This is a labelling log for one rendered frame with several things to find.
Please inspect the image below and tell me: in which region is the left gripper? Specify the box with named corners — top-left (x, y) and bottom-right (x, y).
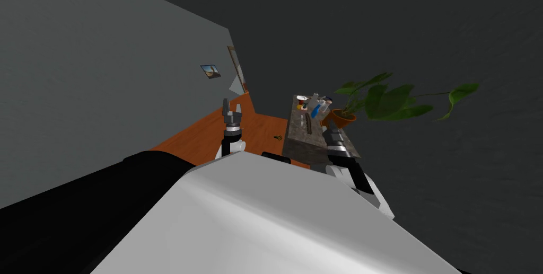
top-left (222, 98), bottom-right (243, 126)

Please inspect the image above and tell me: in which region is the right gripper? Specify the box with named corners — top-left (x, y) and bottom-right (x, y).
top-left (322, 120), bottom-right (347, 148)

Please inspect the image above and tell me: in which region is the grey stone table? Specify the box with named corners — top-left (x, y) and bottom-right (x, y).
top-left (282, 94), bottom-right (362, 167)

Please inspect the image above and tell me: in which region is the brown framed door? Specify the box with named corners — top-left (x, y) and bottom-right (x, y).
top-left (226, 45), bottom-right (248, 95)

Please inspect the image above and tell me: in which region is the small framed picture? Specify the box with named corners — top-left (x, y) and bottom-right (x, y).
top-left (200, 64), bottom-right (222, 79)

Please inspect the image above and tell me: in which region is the green plant in orange pot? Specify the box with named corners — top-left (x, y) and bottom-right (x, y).
top-left (320, 72), bottom-right (480, 130)

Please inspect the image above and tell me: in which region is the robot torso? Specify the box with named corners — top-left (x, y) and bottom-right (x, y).
top-left (91, 151), bottom-right (462, 274)

